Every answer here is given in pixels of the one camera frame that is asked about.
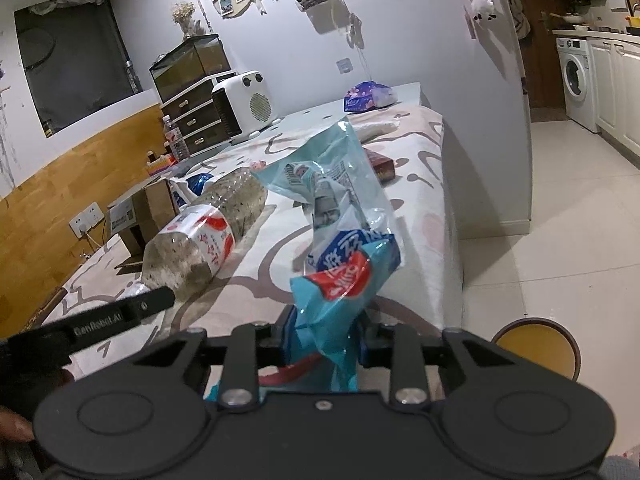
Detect white fluffy towel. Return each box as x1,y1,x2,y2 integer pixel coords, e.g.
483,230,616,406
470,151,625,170
352,117,400,144

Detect white wall socket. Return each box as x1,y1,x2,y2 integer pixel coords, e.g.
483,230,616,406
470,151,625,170
336,58,354,74

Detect dark window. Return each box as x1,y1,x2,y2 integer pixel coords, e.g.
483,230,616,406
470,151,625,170
14,0,141,136

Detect small water bottle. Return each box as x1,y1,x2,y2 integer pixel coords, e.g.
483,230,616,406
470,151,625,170
163,115,190,162

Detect dark drawer organizer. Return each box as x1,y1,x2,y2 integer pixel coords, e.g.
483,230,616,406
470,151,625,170
160,72,236,155

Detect yellow trash bin dark rim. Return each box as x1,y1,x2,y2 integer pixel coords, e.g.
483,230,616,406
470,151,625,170
491,318,582,382

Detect large clear plastic bottle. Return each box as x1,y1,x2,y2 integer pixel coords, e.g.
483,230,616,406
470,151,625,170
125,167,267,302

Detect white space heater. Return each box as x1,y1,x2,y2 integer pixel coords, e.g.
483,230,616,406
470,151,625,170
212,70,278,144

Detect pink container box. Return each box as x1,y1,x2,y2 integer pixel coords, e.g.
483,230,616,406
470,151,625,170
145,151,176,177

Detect red cigarette pack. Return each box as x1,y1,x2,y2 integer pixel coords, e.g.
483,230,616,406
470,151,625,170
364,148,396,184

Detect glass fish tank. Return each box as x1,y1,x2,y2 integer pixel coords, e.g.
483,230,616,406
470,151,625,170
150,34,231,102

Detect purple tissue pack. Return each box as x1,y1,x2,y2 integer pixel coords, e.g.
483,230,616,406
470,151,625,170
343,81,397,114

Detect white red plastic bag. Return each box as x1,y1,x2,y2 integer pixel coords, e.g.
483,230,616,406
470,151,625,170
168,174,213,208

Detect brown cardboard box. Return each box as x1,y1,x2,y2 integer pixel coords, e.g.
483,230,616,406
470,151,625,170
107,178,179,257

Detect double wall power outlet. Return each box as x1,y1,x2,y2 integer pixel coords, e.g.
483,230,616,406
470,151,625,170
68,202,105,238

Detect person left hand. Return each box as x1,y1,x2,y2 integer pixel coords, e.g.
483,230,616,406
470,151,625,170
0,408,35,443

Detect white kitchen cabinets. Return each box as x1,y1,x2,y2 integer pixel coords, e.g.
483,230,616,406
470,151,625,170
588,38,640,157

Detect dried flower vase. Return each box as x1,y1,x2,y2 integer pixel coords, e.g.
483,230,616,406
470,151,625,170
171,1,205,40

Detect white washing machine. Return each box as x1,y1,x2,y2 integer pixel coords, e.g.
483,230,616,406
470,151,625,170
555,36,599,133

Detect white plush sheep toy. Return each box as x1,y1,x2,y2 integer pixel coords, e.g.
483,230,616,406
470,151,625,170
471,0,497,22

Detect light blue snack bag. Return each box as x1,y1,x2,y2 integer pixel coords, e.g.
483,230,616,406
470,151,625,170
204,115,403,403

